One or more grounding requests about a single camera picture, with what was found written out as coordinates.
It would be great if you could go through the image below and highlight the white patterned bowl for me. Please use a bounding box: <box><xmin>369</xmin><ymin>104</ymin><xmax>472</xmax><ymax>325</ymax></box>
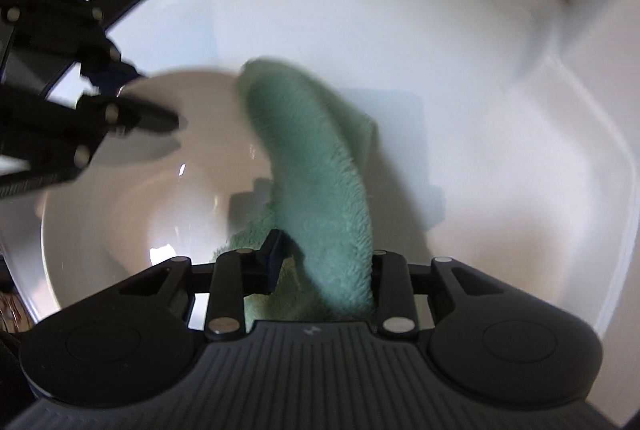
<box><xmin>37</xmin><ymin>65</ymin><xmax>381</xmax><ymax>326</ymax></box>

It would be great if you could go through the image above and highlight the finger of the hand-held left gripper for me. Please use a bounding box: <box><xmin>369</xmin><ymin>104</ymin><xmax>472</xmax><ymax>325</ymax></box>
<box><xmin>0</xmin><ymin>87</ymin><xmax>180</xmax><ymax>182</ymax></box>
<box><xmin>0</xmin><ymin>0</ymin><xmax>138</xmax><ymax>86</ymax></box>

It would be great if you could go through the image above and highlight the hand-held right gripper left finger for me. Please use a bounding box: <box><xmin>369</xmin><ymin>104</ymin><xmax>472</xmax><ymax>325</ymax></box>
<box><xmin>117</xmin><ymin>230</ymin><xmax>284</xmax><ymax>342</ymax></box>

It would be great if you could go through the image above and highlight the green microfibre cloth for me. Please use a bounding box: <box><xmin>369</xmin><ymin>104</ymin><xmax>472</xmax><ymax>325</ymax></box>
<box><xmin>210</xmin><ymin>57</ymin><xmax>381</xmax><ymax>322</ymax></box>

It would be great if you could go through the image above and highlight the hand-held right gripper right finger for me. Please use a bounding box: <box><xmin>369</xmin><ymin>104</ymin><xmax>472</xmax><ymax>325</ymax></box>
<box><xmin>372</xmin><ymin>250</ymin><xmax>507</xmax><ymax>339</ymax></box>

